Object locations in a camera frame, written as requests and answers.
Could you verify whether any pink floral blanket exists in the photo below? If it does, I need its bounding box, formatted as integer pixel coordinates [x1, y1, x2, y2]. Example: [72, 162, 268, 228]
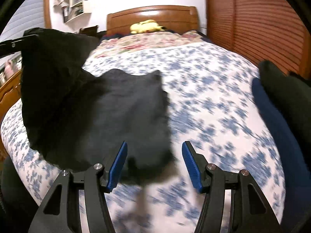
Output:
[90, 30, 211, 58]

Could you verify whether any dark grey fleece garment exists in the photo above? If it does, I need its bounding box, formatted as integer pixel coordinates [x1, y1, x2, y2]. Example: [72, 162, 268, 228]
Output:
[21, 28, 173, 184]

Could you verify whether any wooden bed headboard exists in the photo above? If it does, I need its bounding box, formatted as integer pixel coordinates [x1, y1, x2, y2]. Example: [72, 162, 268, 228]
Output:
[107, 5, 200, 35]

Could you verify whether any white wall shelf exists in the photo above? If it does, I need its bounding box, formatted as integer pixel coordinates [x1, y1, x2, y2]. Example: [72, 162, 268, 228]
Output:
[52, 0, 92, 24]

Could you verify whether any yellow Pikachu plush toy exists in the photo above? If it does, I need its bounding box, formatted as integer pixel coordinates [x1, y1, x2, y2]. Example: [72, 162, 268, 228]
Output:
[130, 19, 166, 34]

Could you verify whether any blue floral bed quilt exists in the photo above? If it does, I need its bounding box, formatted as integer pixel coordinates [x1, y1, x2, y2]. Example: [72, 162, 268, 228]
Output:
[0, 41, 286, 233]

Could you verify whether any brown louvered wardrobe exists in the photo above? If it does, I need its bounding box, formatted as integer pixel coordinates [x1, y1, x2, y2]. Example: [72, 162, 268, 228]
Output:
[206, 0, 310, 79]

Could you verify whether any dark wooden chair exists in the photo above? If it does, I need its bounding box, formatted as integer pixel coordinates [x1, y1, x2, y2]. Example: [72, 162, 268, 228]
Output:
[79, 25, 99, 37]

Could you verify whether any folded navy blue garment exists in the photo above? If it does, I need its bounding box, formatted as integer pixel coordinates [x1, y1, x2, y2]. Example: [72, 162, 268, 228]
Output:
[252, 78, 310, 232]

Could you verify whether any folded black garment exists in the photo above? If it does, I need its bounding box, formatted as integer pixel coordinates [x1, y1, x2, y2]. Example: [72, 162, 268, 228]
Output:
[258, 61, 310, 150]

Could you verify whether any person's left hand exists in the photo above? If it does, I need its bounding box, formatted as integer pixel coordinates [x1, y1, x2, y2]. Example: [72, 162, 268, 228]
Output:
[4, 60, 18, 79]

